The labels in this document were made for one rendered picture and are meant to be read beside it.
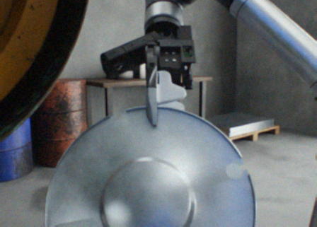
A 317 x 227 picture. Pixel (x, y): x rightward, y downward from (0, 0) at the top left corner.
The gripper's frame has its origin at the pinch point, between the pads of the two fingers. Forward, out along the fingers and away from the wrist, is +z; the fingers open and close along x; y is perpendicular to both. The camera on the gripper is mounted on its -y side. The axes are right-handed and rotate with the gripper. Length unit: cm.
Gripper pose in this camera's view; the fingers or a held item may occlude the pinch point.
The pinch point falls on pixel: (149, 120)
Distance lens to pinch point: 47.0
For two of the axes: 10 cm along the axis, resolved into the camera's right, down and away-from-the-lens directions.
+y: 10.0, 0.0, -0.2
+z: -0.1, 8.1, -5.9
